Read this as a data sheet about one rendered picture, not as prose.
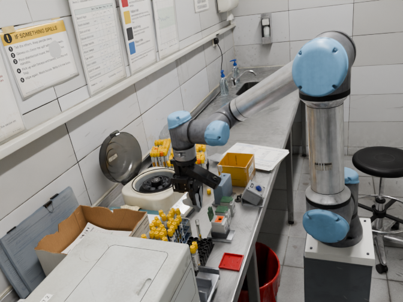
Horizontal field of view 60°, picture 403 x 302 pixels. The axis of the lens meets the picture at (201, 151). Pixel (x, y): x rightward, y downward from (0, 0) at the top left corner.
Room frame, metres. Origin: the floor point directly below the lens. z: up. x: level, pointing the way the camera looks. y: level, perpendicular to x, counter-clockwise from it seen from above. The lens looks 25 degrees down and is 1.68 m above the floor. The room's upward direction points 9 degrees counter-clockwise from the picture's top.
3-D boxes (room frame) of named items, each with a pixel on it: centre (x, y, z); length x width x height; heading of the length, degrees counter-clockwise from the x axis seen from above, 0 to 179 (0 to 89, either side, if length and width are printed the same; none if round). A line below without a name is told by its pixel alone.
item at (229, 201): (1.14, -0.07, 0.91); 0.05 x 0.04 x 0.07; 67
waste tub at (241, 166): (1.39, -0.15, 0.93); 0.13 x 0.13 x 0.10; 63
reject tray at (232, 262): (0.87, -0.04, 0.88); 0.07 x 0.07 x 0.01; 67
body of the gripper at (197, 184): (1.05, 0.06, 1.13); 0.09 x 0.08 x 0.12; 66
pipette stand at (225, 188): (1.24, -0.06, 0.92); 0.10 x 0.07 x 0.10; 151
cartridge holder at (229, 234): (1.01, -0.02, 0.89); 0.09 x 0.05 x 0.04; 67
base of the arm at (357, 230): (0.91, -0.40, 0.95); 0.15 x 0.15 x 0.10
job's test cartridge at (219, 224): (1.01, -0.02, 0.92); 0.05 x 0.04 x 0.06; 67
